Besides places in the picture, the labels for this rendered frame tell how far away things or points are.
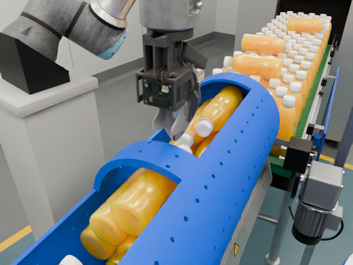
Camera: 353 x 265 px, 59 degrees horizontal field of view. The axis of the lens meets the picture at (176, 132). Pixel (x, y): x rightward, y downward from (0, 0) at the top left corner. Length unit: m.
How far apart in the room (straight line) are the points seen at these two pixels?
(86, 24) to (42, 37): 0.16
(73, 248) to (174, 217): 0.27
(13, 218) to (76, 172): 1.07
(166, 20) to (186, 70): 0.09
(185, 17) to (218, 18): 5.42
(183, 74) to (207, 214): 0.22
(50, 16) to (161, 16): 0.79
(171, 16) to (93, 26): 0.77
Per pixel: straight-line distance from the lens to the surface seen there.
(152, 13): 0.45
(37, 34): 1.18
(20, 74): 1.18
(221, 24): 5.86
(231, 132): 0.66
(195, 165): 0.54
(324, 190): 1.19
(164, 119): 0.57
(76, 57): 3.82
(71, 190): 1.39
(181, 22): 0.45
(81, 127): 1.28
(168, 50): 0.46
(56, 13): 1.21
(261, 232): 2.10
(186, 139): 0.78
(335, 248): 2.17
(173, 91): 0.46
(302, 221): 1.31
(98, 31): 1.19
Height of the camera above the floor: 1.55
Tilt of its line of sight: 32 degrees down
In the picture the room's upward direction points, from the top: straight up
